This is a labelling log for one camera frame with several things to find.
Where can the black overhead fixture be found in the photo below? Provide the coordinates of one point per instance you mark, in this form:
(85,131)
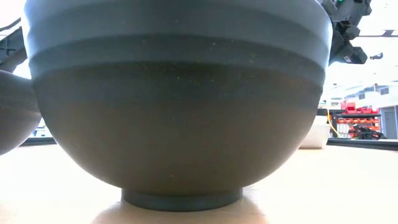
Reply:
(377,56)

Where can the red storage bin rack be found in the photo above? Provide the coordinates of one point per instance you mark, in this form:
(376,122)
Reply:
(357,120)

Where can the black bowl with pale rim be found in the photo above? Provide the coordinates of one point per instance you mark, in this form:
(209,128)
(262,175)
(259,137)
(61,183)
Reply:
(174,18)

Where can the dark grey bowl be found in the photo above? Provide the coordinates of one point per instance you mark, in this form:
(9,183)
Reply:
(174,48)

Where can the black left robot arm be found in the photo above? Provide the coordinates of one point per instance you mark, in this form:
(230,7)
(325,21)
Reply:
(11,53)

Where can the light grey bowl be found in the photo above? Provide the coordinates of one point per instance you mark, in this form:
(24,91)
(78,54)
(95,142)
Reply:
(317,135)

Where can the grey door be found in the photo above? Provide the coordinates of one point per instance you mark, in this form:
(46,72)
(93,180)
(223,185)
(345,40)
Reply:
(389,123)

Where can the black equipment pile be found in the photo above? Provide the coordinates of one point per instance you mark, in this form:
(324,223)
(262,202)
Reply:
(368,133)

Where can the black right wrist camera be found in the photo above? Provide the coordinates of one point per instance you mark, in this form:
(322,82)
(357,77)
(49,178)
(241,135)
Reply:
(349,54)

